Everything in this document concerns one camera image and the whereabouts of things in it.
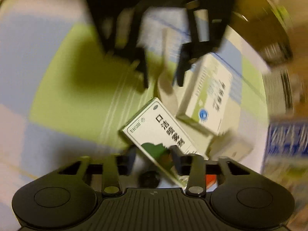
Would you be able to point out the white blue-logo medicine box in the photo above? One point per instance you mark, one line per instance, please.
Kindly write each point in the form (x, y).
(206, 96)

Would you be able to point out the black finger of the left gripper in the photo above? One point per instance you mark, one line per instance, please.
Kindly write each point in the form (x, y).
(185, 62)
(135, 54)

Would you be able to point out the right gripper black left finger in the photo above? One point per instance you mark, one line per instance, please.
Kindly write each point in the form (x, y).
(126, 160)

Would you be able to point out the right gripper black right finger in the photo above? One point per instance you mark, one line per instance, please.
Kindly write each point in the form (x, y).
(181, 161)

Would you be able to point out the blue milk carton box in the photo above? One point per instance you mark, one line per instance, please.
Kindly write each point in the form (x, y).
(286, 146)

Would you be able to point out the white green medicine box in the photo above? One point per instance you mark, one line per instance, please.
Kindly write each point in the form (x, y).
(154, 131)

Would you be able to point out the checkered tablecloth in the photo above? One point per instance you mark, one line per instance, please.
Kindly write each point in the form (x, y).
(62, 97)

